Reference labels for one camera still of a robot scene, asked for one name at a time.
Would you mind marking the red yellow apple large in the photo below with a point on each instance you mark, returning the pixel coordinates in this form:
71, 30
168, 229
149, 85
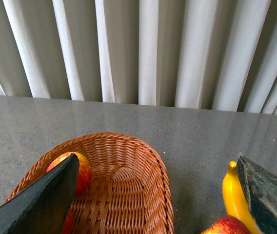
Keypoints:
227, 225

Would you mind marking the brown wicker basket left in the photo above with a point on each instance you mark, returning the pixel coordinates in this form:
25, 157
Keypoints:
129, 192

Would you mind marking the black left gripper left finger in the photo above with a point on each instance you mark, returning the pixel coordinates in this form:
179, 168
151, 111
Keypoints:
42, 207

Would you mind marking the grey pleated curtain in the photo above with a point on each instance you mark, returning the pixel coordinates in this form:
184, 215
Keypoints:
203, 54

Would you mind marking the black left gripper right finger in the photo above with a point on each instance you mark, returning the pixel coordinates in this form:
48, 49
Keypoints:
259, 187

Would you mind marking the yellow banana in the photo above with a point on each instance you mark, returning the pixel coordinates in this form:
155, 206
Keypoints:
234, 200

